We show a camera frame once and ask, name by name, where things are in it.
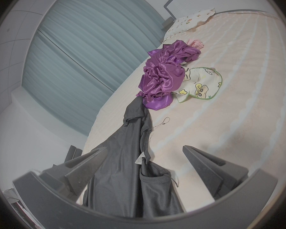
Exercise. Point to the white printed garment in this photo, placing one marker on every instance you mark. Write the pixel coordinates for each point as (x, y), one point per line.
(202, 85)

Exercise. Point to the white printed pillow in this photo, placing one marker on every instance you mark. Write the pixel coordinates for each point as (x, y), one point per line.
(188, 21)

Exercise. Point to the bed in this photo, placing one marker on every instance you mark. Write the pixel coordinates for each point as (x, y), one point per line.
(228, 92)

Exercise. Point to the purple satin garment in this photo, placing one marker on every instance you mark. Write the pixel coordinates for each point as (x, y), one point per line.
(162, 77)

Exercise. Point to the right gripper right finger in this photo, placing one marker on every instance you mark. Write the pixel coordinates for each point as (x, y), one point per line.
(205, 173)

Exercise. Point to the pink garment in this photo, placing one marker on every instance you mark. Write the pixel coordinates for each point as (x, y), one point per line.
(196, 44)

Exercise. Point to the grey bedside table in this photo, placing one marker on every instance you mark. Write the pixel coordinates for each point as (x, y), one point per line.
(168, 24)

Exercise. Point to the blue-green curtain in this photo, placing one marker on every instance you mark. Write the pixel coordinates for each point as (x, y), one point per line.
(62, 85)
(104, 32)

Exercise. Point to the black T-shirt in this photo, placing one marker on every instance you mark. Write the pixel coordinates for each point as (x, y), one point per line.
(124, 170)

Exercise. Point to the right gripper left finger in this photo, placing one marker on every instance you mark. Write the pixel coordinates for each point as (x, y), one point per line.
(82, 168)

